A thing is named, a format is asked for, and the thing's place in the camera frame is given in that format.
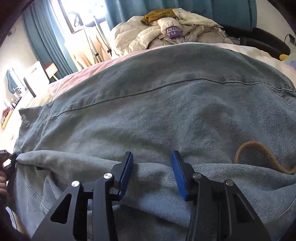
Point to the yellow plush toy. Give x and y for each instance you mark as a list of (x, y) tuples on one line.
[(284, 57)]

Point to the black sofa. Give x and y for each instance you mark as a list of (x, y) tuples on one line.
[(266, 39)]

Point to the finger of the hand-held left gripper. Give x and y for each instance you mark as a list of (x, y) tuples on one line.
[(12, 160)]

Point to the pile of cream quilted jackets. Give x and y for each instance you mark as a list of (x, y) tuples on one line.
[(129, 34)]

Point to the wavy vanity mirror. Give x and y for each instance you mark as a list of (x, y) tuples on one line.
[(12, 80)]

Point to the white vanity desk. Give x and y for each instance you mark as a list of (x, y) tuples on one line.
[(18, 102)]

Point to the mustard yellow garment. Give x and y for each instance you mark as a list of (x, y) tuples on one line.
[(157, 15)]

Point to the garment steamer stand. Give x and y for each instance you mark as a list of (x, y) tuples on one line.
[(99, 30)]

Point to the person's left hand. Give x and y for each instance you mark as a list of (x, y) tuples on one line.
[(3, 190)]

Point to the teal curtain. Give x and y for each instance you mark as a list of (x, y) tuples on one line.
[(219, 11), (44, 34)]

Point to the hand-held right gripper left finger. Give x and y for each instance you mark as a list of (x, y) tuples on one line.
[(126, 176)]

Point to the pastel pink bed blanket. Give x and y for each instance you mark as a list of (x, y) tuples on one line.
[(69, 81)]

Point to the white side table red top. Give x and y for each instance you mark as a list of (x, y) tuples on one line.
[(50, 69)]

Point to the beige sweater on hanger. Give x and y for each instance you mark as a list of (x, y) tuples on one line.
[(81, 53)]

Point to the blue denim jeans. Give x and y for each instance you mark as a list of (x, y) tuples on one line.
[(161, 115)]

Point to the white chair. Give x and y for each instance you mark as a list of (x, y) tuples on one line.
[(35, 74)]

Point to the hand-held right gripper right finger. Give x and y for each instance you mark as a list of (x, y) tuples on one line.
[(179, 173)]

